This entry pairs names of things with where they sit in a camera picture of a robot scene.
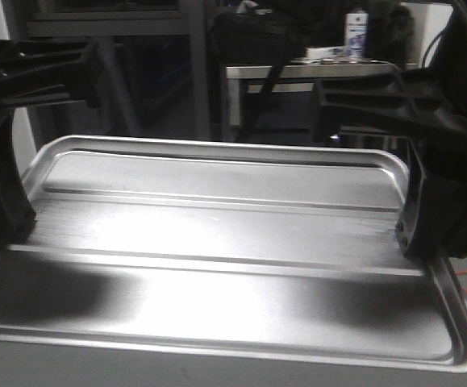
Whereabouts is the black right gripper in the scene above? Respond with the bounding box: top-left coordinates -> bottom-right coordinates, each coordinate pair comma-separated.
311,69 -> 467,260

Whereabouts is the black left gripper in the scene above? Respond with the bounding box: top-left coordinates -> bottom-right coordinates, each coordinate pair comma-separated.
0,40 -> 101,243

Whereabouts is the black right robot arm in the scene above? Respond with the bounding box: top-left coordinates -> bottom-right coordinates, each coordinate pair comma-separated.
314,1 -> 467,260

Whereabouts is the white spray bottle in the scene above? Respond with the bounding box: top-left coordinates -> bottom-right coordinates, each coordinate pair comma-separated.
344,7 -> 369,59

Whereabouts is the steel background table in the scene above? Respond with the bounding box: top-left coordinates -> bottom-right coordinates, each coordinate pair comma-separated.
221,58 -> 401,142

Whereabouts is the black bag on table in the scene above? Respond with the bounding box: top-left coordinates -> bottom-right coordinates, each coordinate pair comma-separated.
210,1 -> 415,142

